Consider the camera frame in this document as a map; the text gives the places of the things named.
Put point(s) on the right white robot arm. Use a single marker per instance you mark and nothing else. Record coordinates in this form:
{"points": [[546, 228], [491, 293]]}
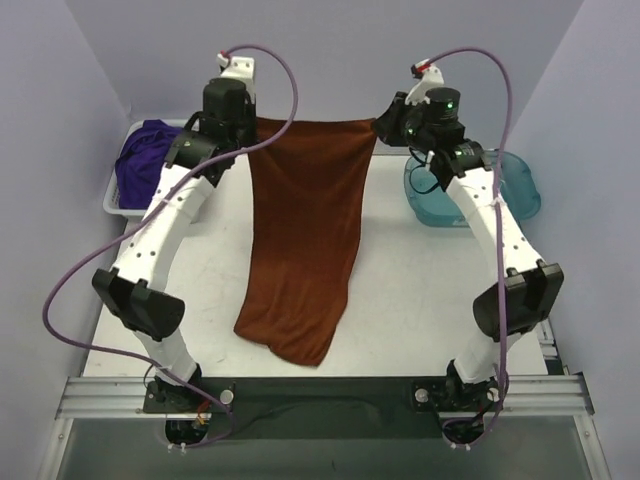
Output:
{"points": [[526, 286]]}

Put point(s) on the blue transparent plastic bin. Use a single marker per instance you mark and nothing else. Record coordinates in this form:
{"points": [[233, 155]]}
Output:
{"points": [[433, 208]]}

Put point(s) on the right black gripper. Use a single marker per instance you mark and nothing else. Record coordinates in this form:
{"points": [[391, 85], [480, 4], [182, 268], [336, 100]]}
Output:
{"points": [[388, 116]]}

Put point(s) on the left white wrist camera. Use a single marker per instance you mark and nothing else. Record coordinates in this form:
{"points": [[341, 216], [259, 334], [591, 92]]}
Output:
{"points": [[236, 67]]}

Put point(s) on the purple cloth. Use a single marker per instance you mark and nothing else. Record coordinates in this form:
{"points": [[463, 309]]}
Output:
{"points": [[139, 165]]}

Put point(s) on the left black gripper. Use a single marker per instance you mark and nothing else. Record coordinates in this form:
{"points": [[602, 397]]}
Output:
{"points": [[245, 128]]}

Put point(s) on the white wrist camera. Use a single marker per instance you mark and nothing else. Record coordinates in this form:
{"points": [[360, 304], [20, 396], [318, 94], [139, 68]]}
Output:
{"points": [[428, 76], [236, 67]]}

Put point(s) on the brown towel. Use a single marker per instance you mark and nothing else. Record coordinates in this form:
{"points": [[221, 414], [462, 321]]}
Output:
{"points": [[308, 189]]}

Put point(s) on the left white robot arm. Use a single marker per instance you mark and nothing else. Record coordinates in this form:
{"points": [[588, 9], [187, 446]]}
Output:
{"points": [[133, 289]]}

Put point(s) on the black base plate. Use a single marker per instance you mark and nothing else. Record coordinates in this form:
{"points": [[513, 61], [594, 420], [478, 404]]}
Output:
{"points": [[334, 421]]}

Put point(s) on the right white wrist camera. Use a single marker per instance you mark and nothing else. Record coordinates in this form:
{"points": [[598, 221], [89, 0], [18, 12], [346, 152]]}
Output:
{"points": [[428, 76]]}

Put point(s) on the aluminium frame rail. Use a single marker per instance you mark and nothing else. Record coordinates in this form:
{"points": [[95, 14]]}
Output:
{"points": [[129, 397]]}

